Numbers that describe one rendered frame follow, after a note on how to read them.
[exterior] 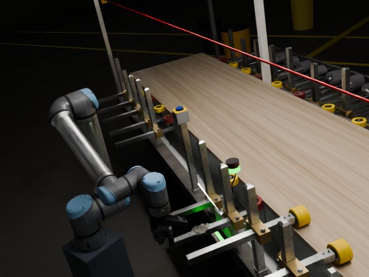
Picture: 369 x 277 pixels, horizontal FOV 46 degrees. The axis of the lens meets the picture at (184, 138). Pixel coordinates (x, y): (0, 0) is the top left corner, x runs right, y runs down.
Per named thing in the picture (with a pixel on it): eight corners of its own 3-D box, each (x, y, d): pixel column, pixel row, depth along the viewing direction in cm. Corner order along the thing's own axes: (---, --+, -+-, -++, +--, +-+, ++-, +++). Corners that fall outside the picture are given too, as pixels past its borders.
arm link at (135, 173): (118, 171, 186) (132, 181, 176) (141, 160, 191) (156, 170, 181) (124, 189, 190) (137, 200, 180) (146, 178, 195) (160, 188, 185)
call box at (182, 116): (178, 126, 229) (175, 113, 225) (174, 122, 235) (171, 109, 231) (190, 122, 230) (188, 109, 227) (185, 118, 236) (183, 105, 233)
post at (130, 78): (141, 130, 360) (128, 75, 339) (140, 128, 363) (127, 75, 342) (145, 128, 361) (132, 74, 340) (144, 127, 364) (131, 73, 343)
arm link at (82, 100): (96, 212, 249) (57, 93, 215) (122, 199, 257) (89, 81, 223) (107, 224, 237) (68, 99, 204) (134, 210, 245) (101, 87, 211)
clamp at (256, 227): (259, 246, 167) (258, 236, 165) (243, 227, 179) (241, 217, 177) (273, 240, 169) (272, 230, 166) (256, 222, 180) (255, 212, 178)
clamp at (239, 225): (235, 231, 193) (234, 222, 191) (222, 216, 205) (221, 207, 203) (246, 227, 195) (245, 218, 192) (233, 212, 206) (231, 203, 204)
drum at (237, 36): (242, 76, 633) (236, 30, 604) (220, 74, 663) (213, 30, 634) (260, 67, 658) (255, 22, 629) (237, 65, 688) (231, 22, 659)
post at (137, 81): (149, 138, 337) (135, 80, 316) (148, 136, 340) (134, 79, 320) (153, 136, 338) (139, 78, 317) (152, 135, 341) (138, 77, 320)
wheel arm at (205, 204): (159, 227, 213) (157, 220, 211) (157, 223, 216) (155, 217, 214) (238, 198, 223) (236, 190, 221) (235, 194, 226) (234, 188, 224)
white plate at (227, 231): (239, 253, 197) (236, 236, 193) (216, 223, 220) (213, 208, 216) (240, 253, 198) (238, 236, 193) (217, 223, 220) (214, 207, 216)
